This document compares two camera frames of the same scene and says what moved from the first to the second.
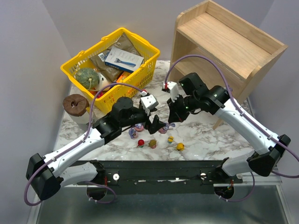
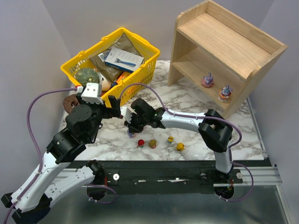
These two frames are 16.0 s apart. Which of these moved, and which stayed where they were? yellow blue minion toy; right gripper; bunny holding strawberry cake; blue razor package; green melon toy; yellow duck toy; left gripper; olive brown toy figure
Moved: right gripper; left gripper
Stayed: yellow blue minion toy; bunny holding strawberry cake; green melon toy; yellow duck toy; olive brown toy figure; blue razor package
